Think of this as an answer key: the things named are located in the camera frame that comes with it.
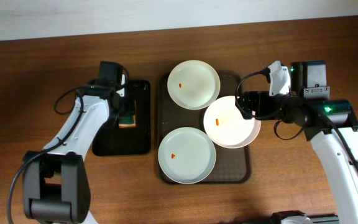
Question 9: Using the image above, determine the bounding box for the green orange sponge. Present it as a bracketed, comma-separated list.
[119, 102, 136, 128]

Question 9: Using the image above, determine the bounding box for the pinkish white plate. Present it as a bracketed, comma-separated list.
[203, 96, 261, 149]

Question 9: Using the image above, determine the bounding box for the cream plate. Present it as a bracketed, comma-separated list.
[167, 60, 221, 110]

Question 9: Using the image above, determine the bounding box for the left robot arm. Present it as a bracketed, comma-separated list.
[17, 77, 129, 223]

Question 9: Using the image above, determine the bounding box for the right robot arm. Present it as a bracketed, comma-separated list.
[234, 60, 358, 223]

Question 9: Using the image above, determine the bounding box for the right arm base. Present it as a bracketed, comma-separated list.
[270, 210, 339, 224]

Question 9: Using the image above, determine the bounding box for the black water tray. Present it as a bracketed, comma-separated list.
[92, 80, 151, 157]

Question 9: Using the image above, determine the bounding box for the brown serving tray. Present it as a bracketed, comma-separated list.
[155, 70, 252, 184]

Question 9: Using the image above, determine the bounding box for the pale green plate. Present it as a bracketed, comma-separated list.
[158, 127, 216, 184]

